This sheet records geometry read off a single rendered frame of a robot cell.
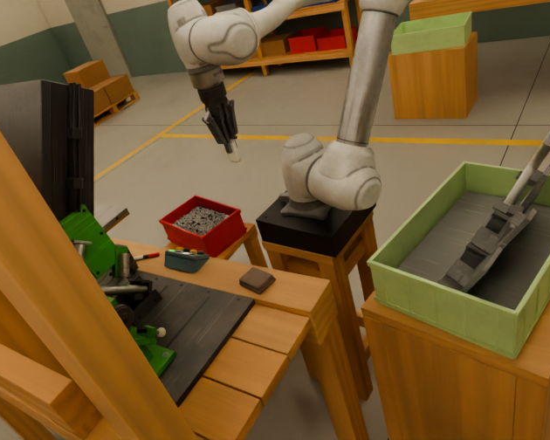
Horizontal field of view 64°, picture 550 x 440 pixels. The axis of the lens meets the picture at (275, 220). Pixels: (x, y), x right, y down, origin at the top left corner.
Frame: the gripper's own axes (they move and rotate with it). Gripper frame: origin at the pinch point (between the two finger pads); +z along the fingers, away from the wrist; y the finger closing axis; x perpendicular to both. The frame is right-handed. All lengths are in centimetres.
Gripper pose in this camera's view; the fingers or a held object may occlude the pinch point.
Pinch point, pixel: (232, 150)
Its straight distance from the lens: 133.4
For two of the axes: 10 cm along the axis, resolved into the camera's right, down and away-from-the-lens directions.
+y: 4.9, -5.9, 6.4
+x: -8.3, -1.0, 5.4
